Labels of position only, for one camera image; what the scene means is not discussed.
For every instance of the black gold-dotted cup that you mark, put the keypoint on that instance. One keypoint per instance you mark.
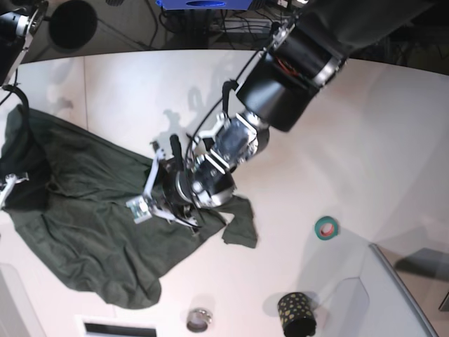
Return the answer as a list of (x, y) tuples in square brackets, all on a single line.
[(296, 315)]

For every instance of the silver tape roll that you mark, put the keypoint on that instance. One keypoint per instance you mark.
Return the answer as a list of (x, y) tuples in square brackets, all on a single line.
[(198, 320)]

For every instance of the dark green t-shirt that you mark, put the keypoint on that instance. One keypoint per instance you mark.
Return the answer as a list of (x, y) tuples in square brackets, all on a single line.
[(72, 214)]

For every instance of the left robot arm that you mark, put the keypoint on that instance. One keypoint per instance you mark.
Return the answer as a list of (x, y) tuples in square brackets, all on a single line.
[(301, 56)]

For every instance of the green tape roll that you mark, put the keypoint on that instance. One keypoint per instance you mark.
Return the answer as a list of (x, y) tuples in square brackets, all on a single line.
[(326, 228)]

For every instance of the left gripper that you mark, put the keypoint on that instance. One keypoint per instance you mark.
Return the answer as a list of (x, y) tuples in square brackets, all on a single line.
[(174, 185)]

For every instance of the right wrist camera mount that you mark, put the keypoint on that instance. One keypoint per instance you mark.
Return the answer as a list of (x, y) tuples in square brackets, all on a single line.
[(9, 183)]

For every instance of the blue plastic box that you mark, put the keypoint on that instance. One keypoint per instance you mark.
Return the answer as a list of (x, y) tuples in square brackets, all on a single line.
[(204, 4)]

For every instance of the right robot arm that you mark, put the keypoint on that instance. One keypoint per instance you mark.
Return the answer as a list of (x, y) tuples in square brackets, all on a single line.
[(20, 21)]

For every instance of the round black stand base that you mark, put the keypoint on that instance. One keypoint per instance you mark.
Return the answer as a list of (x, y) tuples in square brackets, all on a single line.
[(72, 25)]

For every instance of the white slotted tray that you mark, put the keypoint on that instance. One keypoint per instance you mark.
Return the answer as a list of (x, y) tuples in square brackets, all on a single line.
[(112, 326)]

